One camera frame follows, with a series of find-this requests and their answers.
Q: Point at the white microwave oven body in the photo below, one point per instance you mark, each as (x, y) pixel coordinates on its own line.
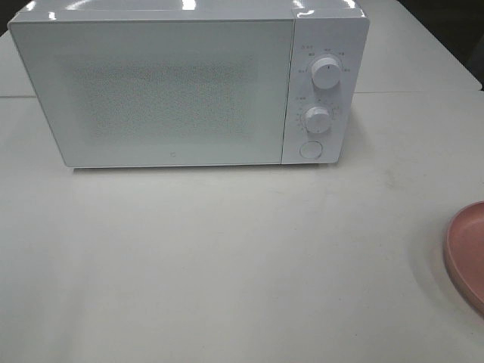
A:
(339, 28)

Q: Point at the round white door-release button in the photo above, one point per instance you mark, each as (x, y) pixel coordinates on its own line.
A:
(311, 150)

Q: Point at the lower white timer knob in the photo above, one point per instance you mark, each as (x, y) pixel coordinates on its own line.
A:
(317, 120)

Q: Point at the upper white power knob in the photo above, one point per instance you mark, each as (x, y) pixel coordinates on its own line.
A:
(326, 71)

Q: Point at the white microwave door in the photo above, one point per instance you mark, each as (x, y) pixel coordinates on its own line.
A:
(119, 94)

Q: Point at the pink round plate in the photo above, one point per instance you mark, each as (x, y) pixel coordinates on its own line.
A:
(463, 254)

